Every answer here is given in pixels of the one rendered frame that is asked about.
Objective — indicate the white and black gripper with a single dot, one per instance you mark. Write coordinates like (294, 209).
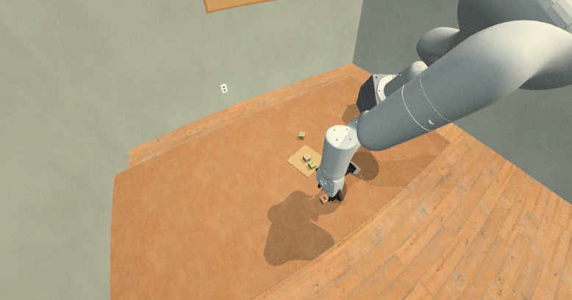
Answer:
(332, 187)

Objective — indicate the tan flat mat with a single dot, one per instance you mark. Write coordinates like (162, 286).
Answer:
(297, 160)

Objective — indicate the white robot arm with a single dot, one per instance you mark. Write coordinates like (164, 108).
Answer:
(512, 43)

